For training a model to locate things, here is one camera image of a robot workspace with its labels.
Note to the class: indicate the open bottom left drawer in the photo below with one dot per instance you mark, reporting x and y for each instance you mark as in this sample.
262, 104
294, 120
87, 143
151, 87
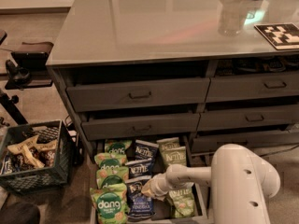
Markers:
162, 208

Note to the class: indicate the blue kettle chip bag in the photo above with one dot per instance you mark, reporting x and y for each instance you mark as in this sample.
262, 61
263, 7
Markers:
145, 150
140, 206
139, 167

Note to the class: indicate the rear green kettle chip bag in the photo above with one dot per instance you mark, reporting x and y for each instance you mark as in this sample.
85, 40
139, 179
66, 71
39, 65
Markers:
168, 143

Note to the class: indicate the front green dang bag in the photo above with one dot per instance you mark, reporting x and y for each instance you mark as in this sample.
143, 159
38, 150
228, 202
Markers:
110, 204

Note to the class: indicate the black white fiducial marker board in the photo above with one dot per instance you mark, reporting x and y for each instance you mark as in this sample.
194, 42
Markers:
280, 35

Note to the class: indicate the rear green dang bag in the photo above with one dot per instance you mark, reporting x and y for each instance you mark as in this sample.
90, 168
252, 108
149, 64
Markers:
117, 146

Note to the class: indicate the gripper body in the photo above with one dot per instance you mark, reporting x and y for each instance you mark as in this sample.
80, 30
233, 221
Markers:
158, 187

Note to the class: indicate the black stand with tray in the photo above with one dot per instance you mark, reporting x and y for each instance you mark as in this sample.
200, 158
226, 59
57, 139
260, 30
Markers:
27, 72

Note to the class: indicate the middle right grey drawer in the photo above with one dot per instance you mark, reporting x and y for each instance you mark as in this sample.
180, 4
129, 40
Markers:
248, 117

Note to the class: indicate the dark snack bag in crate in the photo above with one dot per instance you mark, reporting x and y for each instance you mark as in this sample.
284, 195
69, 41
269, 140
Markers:
47, 152

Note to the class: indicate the top left grey drawer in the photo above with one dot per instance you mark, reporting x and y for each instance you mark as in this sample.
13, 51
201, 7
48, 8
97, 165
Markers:
148, 93

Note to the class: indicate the front green kettle chip bag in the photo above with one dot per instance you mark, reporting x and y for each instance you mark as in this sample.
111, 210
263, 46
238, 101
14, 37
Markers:
182, 203

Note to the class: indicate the dark green plastic crate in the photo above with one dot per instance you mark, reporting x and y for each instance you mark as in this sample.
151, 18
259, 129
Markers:
57, 175

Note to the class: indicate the grey counter cabinet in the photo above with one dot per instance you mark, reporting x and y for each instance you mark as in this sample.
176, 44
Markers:
114, 41

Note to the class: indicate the top right grey drawer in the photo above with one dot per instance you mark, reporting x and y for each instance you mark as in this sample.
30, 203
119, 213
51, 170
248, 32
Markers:
258, 86

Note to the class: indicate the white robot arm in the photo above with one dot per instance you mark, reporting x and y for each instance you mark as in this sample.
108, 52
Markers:
240, 182

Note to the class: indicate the tan snack bag in crate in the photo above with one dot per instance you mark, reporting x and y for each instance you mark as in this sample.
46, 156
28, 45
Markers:
24, 149

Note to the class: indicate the green kettle chip bag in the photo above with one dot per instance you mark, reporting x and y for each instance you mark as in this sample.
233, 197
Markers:
168, 143
175, 155
182, 203

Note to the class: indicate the middle left grey drawer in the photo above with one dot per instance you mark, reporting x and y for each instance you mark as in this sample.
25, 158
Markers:
143, 125

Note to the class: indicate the green dang bag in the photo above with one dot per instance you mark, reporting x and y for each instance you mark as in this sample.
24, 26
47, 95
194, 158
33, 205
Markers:
117, 146
111, 176
110, 160
110, 204

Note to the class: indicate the dark round object bottom left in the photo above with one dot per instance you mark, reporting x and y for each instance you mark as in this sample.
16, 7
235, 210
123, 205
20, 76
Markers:
20, 213

